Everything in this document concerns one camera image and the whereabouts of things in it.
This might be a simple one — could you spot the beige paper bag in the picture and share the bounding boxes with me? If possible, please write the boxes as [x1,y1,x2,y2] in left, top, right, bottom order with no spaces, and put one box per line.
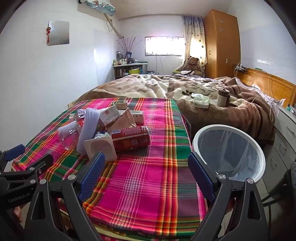
[106,108,138,132]

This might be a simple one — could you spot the bright window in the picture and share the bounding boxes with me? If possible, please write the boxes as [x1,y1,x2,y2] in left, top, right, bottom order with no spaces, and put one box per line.
[144,36,186,56]

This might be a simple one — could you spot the low storage shelf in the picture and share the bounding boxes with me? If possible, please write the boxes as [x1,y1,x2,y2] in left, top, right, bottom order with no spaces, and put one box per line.
[112,61,148,80]

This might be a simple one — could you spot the clear plastic bin liner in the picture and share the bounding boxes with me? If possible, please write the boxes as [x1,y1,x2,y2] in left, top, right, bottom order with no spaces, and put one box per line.
[199,130,260,179]

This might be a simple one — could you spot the brown teddy bear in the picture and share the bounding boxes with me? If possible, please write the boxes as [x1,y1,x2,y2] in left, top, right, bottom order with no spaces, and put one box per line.
[181,56,204,76]

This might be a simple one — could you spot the patterned curtain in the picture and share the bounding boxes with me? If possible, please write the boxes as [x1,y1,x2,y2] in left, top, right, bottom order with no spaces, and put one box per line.
[182,15,207,67]

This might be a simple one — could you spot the steel thermos cup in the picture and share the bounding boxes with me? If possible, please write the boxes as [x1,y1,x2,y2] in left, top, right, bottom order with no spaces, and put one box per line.
[217,88,230,107]

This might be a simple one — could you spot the wrapped air conditioner pipe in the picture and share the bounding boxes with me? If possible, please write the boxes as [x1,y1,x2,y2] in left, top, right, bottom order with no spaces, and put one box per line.
[103,14,125,39]

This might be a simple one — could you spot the wooden wardrobe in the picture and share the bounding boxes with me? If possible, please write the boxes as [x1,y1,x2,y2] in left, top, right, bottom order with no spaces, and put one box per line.
[203,9,241,79]

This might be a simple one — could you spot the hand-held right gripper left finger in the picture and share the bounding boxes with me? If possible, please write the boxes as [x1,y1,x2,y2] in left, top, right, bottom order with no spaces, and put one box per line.
[23,152,105,241]

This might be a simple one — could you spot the white and red milk carton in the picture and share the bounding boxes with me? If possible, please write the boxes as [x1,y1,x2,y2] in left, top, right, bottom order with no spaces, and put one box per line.
[99,105,122,127]

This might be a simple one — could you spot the white charging cable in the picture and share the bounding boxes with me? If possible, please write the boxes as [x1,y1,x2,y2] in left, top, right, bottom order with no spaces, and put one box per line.
[245,73,275,122]

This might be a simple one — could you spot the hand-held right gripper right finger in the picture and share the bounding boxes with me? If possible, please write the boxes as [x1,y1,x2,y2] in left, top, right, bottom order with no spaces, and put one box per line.
[188,152,270,241]

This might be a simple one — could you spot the clear plastic bottle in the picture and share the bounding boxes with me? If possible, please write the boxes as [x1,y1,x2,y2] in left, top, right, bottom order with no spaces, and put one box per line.
[57,122,85,151]

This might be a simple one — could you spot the light purple pillow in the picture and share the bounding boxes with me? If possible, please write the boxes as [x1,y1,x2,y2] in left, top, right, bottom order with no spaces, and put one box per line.
[238,77,286,112]

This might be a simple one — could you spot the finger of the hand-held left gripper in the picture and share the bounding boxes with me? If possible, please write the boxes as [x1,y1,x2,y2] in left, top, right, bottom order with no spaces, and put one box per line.
[0,144,25,173]
[0,154,54,186]

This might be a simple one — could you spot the bed with brown blanket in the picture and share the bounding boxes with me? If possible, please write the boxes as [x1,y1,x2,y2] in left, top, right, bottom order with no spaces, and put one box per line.
[77,74,277,145]

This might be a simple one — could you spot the white tissue pack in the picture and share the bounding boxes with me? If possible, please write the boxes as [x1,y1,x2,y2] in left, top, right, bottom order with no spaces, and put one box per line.
[191,93,211,109]

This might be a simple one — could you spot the foil lid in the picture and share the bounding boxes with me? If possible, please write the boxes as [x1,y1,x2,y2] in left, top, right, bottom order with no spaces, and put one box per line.
[94,130,111,141]

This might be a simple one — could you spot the wooden bed headboard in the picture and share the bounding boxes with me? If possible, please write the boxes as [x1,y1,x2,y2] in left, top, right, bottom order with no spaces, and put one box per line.
[237,68,296,108]

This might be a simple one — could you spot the dry branches in vase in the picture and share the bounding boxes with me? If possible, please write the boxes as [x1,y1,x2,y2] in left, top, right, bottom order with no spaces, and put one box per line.
[116,36,141,58]

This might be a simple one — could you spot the red drink carton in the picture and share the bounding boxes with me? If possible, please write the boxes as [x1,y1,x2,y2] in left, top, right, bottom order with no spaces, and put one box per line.
[111,126,151,152]

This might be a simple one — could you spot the grey drawer nightstand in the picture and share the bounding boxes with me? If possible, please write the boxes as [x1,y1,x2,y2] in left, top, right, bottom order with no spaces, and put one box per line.
[265,105,296,200]

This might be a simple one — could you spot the silver foil wrapper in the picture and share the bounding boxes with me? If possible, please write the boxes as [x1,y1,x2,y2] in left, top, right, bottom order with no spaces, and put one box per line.
[75,109,88,122]

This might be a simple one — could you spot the white round trash bin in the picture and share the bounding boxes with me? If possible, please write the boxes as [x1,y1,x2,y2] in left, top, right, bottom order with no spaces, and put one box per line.
[192,124,266,183]

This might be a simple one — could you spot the wall air conditioner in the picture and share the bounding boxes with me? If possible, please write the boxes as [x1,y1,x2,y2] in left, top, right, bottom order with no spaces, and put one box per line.
[79,0,116,16]

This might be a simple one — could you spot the pink and green plaid cloth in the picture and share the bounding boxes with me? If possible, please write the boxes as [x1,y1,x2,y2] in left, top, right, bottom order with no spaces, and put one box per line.
[11,97,208,237]

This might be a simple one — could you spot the pale purple foam net sleeve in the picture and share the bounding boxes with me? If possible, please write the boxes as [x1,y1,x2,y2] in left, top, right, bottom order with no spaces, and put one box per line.
[77,109,102,154]

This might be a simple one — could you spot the cluster of small bottles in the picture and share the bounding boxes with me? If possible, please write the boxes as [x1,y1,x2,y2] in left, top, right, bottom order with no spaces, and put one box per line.
[113,51,136,66]

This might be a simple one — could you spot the person's left hand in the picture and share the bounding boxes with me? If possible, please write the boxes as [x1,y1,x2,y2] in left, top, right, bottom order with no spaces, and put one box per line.
[13,207,23,223]

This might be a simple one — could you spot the white yogurt cup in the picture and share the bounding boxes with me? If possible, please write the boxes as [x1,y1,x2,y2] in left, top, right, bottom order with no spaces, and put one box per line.
[84,136,118,163]

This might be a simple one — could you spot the black chair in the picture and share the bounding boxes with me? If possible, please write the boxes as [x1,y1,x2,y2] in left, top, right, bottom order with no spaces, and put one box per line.
[262,161,296,241]

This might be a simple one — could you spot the silver wall panel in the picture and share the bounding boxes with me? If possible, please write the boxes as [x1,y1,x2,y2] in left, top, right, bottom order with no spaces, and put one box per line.
[47,20,70,46]

